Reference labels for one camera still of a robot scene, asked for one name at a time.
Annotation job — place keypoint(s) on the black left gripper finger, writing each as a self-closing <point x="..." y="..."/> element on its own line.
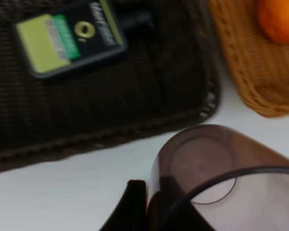
<point x="130" y="212"/>

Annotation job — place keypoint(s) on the purple translucent plastic cup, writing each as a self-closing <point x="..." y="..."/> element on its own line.
<point x="213" y="178"/>

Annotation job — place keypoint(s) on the dark green pump bottle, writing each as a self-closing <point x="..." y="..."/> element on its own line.
<point x="83" y="34"/>

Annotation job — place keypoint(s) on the orange mandarin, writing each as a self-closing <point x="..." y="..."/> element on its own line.
<point x="273" y="19"/>

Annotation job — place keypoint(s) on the dark brown wicker basket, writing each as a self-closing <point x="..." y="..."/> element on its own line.
<point x="164" y="84"/>

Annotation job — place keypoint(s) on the tan wicker basket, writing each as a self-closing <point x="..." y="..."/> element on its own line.
<point x="259" y="67"/>

